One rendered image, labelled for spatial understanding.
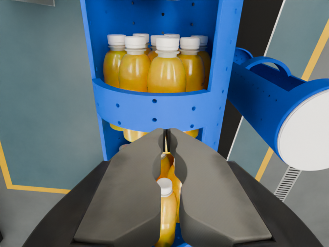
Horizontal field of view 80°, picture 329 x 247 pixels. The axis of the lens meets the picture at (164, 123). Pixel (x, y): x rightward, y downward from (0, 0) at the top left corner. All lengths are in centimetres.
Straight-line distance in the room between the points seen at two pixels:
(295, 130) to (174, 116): 44
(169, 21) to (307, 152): 55
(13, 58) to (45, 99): 35
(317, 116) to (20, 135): 207
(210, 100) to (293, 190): 234
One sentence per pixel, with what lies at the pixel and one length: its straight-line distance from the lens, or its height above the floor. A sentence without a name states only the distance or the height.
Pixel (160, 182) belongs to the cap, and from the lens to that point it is 50.
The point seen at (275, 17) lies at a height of 15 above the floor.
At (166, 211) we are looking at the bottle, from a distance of 52.
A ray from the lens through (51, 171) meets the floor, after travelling 227.
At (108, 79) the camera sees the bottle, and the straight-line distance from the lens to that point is 45.
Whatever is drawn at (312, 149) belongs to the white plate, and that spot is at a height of 104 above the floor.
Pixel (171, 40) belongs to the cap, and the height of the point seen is 118.
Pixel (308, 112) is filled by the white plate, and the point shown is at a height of 104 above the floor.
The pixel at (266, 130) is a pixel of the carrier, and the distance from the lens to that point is 72.
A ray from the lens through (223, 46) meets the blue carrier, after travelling 34.
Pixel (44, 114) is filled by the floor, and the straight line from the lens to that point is 193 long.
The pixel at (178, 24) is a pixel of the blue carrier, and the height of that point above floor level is 97.
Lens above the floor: 152
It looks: 63 degrees down
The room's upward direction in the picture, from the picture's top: 177 degrees clockwise
